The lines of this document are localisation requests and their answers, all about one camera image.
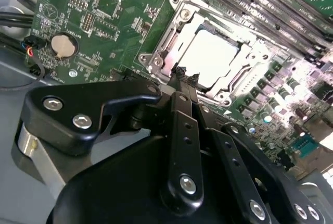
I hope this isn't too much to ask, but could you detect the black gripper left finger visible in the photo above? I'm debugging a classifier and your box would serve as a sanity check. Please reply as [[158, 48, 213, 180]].
[[11, 66, 206, 213]]

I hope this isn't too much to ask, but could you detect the silver square CPU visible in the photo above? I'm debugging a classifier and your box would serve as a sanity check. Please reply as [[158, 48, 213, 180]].
[[178, 24, 242, 90]]

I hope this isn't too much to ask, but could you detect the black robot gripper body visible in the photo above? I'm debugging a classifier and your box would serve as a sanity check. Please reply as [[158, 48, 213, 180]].
[[50, 134, 244, 224]]

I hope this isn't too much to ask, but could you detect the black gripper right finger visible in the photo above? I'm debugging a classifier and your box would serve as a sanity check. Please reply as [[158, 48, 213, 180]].
[[188, 72, 327, 224]]

